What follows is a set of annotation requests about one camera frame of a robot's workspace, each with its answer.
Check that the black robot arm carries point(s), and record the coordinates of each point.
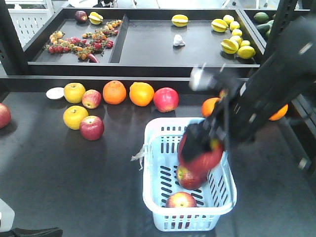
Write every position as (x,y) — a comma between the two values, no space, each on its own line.
(291,68)

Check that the white garlic bulb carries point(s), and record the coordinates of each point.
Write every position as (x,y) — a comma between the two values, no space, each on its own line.
(178,41)

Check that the orange fruit right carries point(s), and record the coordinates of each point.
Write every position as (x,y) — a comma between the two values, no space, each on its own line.
(280,113)

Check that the light blue plastic basket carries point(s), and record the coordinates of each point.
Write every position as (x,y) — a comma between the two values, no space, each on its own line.
(159,161)

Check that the red apple front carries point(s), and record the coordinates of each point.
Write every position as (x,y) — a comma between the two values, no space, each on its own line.
(181,199)

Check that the yellow apple back left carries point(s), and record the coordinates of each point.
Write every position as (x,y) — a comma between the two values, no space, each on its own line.
(73,92)

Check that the dark red small apple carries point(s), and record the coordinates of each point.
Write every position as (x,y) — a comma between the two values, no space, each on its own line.
(91,128)

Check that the orange fruit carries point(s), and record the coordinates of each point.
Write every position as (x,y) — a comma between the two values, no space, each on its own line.
(208,106)
(141,93)
(114,92)
(280,113)

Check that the starfruit top left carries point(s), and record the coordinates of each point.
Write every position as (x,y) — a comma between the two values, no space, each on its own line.
(95,18)

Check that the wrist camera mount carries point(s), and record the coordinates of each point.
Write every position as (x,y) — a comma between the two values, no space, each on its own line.
(205,78)

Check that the pile of cherry tomatoes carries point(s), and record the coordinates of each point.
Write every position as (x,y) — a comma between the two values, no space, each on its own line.
(88,45)

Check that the red apple back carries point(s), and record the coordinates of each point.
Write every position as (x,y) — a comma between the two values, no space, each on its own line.
(205,162)

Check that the large pink red apple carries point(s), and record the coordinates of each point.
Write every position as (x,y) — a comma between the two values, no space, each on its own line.
(166,99)

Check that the yellow fruit front left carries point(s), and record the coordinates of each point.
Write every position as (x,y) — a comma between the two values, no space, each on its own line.
(73,116)

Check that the yellow starfruit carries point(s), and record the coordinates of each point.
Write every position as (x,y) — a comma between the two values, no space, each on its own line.
(180,20)

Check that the orange fruit far left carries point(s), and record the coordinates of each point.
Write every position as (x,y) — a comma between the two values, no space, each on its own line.
(114,92)

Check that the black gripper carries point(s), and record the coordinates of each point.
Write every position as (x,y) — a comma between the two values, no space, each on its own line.
(238,118)

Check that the small pink apple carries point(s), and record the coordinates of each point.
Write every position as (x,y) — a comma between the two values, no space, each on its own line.
(91,99)

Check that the pile of green avocados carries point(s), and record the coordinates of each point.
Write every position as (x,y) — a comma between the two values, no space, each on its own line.
(264,23)

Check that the white round dish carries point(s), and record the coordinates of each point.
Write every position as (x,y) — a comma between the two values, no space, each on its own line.
(55,93)

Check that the pile of yellow lemons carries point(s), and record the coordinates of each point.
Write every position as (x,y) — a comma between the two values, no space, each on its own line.
(235,44)

